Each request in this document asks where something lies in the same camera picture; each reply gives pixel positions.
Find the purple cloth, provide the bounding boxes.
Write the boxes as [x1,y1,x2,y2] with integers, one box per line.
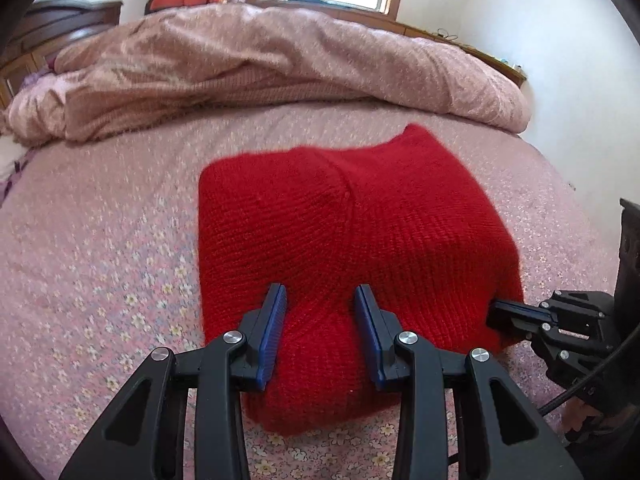
[22,71,57,90]

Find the pink floral quilt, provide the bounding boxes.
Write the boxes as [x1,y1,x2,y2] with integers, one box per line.
[0,2,531,147]

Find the wooden window cabinet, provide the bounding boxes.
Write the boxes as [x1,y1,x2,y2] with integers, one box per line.
[395,20,528,83]

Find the red knitted sweater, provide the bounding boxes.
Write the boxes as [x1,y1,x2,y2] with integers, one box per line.
[197,123,525,435]

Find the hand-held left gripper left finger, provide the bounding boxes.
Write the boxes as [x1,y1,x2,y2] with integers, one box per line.
[59,282,288,480]

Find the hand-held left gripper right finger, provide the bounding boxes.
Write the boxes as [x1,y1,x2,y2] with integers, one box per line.
[354,284,585,480]

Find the pink floral bed sheet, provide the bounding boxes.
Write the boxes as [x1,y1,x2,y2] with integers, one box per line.
[0,102,623,480]

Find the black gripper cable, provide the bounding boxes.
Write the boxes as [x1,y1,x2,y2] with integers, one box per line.
[539,327,640,417]

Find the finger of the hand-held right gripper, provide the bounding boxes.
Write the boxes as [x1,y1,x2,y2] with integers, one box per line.
[486,309,538,342]
[492,298,555,319]

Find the person's right hand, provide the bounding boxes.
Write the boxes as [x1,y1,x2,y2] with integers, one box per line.
[561,399,602,438]

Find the brown wooden headboard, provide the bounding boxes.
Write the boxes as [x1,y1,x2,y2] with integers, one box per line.
[0,0,124,111]

